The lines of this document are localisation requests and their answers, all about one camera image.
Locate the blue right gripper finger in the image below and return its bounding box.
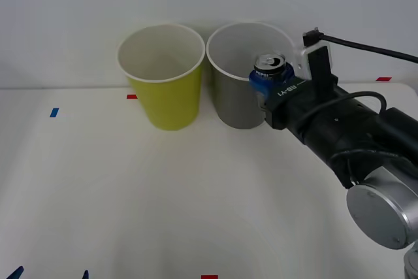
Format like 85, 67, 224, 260
281, 61, 297, 81

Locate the yellow-green plastic waste bin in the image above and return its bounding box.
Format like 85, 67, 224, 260
116, 23, 206, 132

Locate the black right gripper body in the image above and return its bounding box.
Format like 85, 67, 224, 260
261, 75, 342, 140

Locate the grey plastic waste bin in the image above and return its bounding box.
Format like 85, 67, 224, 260
206, 21, 297, 130

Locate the silver drink can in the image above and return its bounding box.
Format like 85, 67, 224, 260
254, 52, 288, 81

